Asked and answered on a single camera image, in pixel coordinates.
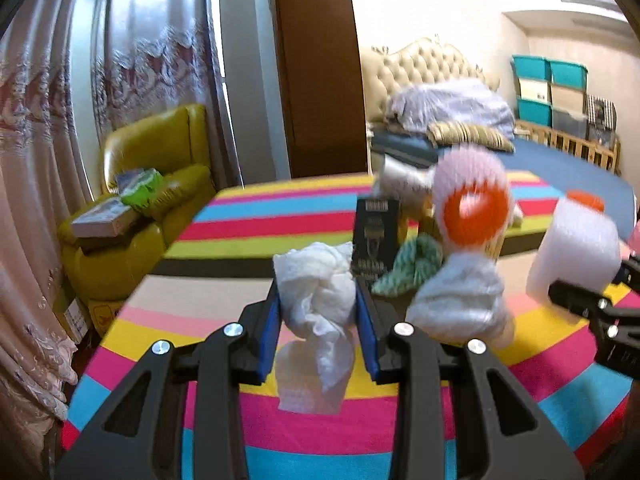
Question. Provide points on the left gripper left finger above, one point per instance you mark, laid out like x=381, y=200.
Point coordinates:
x=137, y=431

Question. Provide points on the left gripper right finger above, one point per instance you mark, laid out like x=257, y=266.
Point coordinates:
x=500, y=432

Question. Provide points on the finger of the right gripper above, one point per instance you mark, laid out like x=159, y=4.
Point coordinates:
x=629, y=273
x=615, y=331

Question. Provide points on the white foam sheet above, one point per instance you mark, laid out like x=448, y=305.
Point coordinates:
x=581, y=247

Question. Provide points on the white plastic bag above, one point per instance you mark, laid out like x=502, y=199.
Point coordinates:
x=463, y=301

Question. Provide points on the pink orange foam net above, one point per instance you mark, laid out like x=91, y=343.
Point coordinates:
x=472, y=198

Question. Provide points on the white tissue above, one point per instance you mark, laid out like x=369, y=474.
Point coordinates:
x=317, y=295

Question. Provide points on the white paper cup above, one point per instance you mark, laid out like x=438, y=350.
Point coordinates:
x=411, y=186

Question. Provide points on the pink trash bin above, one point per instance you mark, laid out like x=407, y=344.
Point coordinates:
x=632, y=246

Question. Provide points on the striped colourful tablecloth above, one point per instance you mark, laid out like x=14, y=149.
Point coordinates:
x=223, y=261

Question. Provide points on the blue bed mattress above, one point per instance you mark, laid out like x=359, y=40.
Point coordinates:
x=562, y=171

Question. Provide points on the green knitted cloth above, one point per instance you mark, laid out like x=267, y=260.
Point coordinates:
x=416, y=262

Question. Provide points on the stacked storage boxes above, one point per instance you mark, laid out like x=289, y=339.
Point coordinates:
x=554, y=94

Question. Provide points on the book on armchair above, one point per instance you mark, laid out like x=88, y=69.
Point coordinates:
x=109, y=218

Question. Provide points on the striped brown pillow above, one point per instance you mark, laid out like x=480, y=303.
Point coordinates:
x=455, y=133

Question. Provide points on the black razor box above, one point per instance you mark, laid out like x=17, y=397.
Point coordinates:
x=375, y=237

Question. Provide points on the green snack bag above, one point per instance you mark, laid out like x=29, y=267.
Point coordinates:
x=140, y=190

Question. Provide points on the striped blue duvet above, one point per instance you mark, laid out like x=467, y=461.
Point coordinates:
x=466, y=100

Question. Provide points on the yellow leather armchair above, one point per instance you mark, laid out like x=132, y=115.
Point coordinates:
x=105, y=271

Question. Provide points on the beige tufted headboard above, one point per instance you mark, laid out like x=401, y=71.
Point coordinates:
x=425, y=61

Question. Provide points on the dark wooden door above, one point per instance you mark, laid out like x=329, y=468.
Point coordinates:
x=320, y=84

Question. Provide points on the lace patterned curtain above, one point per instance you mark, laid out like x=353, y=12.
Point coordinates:
x=42, y=180

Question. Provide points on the wooden crib rail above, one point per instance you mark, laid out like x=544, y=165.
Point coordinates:
x=605, y=158

